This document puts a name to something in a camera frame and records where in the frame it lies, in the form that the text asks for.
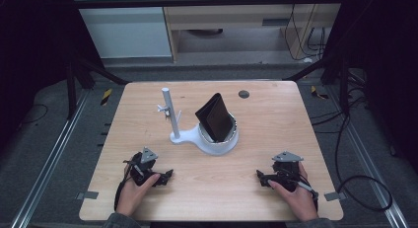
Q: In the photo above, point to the light wooden desk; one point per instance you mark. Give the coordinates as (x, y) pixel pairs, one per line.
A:
(230, 17)

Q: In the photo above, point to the black horizontal frame bar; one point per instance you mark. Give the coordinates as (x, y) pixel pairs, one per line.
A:
(197, 2)

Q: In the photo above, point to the yellow black striped marker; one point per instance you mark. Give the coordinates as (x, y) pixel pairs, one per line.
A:
(106, 96)
(318, 93)

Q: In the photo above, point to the black metal stand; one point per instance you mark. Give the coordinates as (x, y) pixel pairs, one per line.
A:
(70, 90)
(343, 86)

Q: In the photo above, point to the white cabinet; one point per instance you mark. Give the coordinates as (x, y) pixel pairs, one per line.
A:
(125, 34)

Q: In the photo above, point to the white stand with bowl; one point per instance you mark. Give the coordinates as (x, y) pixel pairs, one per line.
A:
(217, 147)

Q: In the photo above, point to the dark brown leather wallet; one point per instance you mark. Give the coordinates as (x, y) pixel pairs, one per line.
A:
(215, 117)

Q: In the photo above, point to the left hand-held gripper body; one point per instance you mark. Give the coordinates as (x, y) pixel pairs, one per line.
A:
(142, 170)

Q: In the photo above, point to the person's left hand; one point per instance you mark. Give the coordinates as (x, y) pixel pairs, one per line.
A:
(131, 195)

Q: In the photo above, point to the grey round table cap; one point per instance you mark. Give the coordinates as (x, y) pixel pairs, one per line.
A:
(243, 94)

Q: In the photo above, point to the grey tape strip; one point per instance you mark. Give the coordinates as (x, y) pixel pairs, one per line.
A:
(88, 195)
(335, 196)

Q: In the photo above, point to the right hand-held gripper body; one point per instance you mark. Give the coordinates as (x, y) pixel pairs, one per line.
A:
(286, 170)

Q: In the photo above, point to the aluminium floor rail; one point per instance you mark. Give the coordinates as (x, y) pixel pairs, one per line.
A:
(49, 159)
(371, 162)

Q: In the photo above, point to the person's right hand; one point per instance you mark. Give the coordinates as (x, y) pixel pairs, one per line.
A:
(299, 201)

